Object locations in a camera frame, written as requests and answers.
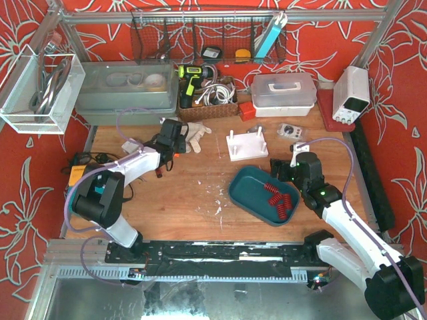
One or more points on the red spring middle left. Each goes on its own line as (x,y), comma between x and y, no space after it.
(275,199)

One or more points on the clear acrylic box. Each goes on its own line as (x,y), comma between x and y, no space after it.
(39,93)

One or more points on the black wire basket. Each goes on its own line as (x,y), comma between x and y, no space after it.
(178,35)

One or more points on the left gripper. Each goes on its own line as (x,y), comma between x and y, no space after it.
(181,142)

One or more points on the red handled small ratchet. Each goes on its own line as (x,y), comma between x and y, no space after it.
(158,173)

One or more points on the bagged white control box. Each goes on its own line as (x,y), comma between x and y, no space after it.
(291,132)

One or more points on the small white adapter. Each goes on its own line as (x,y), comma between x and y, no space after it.
(131,146)

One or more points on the red mat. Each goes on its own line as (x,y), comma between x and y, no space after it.
(325,104)

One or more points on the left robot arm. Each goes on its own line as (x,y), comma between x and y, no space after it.
(98,195)

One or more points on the woven basket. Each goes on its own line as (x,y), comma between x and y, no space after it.
(203,112)

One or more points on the teal plastic tray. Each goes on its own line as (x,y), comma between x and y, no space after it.
(247,192)

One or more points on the black cable duct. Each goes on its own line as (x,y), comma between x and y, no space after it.
(381,206)

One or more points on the red spring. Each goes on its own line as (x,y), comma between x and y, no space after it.
(287,201)
(282,211)
(271,188)
(275,199)

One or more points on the red spring upper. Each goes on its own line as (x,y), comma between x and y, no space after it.
(271,188)

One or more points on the green yellow cordless drill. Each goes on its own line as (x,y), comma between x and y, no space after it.
(193,75)

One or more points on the white plastic toolbox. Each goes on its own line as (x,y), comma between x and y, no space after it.
(283,94)

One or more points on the red spring middle right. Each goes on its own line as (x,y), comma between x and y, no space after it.
(287,201)

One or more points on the white work glove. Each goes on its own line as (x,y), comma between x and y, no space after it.
(195,132)

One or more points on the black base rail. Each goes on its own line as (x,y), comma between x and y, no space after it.
(217,259)

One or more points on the white four-peg base plate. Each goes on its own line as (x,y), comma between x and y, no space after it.
(247,146)

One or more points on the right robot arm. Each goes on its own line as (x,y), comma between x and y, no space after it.
(392,284)

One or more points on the grey storage box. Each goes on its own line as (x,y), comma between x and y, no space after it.
(148,91)

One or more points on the yellow tape measure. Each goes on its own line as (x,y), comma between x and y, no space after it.
(242,56)

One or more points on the blue white tool case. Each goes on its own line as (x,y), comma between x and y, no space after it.
(264,42)

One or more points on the orange teal device box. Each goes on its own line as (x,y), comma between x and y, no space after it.
(75,175)

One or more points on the orange power cube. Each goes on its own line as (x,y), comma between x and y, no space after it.
(247,111)

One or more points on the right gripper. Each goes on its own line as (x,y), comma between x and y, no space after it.
(278,169)

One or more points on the red spring lower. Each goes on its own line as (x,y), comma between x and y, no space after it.
(282,211)

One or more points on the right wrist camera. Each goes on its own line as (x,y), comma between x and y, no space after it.
(297,148)

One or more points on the white power supply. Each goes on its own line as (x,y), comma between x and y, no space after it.
(351,95)

